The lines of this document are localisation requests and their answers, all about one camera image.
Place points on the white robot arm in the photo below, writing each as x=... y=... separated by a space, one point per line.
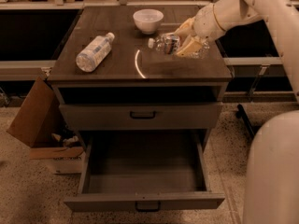
x=272 y=177

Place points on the brown cardboard box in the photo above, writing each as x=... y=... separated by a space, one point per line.
x=40 y=125

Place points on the closed grey upper drawer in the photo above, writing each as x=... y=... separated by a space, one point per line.
x=141 y=117

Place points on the clear water bottle dark label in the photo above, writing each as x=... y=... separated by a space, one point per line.
x=169 y=43

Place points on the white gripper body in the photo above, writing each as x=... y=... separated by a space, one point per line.
x=206 y=22

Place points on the white bowl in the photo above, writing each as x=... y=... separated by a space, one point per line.
x=148 y=20

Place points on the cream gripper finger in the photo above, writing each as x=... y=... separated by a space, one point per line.
x=190 y=45
x=186 y=28

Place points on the white frosted bottle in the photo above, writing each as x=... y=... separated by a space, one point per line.
x=90 y=57

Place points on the grey drawer cabinet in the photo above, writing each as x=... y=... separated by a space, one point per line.
x=132 y=74

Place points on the open grey lower drawer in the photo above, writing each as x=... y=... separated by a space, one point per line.
x=144 y=171

